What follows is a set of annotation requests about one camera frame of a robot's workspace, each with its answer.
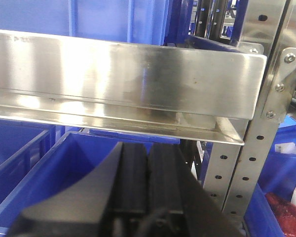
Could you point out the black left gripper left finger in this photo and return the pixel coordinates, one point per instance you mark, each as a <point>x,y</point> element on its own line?
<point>79,210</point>

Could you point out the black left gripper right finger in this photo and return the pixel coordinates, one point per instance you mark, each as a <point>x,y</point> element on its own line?
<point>189,211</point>

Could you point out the perforated steel shelf upright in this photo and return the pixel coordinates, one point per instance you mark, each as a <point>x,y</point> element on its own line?
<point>266,27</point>

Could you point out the stainless steel shelf beam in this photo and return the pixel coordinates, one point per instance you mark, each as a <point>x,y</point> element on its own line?
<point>194,94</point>

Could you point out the blue plastic bin lower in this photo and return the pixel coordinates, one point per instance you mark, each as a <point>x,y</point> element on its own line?
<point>72,157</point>

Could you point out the blue plastic bin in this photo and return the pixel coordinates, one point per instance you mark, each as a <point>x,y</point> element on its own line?
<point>72,157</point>
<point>138,21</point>

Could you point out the blue bin far left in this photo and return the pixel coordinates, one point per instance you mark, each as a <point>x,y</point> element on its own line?
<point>22,145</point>

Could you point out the red mesh bag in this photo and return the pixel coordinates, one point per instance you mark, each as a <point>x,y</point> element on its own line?
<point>284,212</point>

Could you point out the blue bin lower right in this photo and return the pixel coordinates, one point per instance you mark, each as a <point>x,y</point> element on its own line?
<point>278,176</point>

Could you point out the blue plastic bin upper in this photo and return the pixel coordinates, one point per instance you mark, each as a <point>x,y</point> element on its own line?
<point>138,21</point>

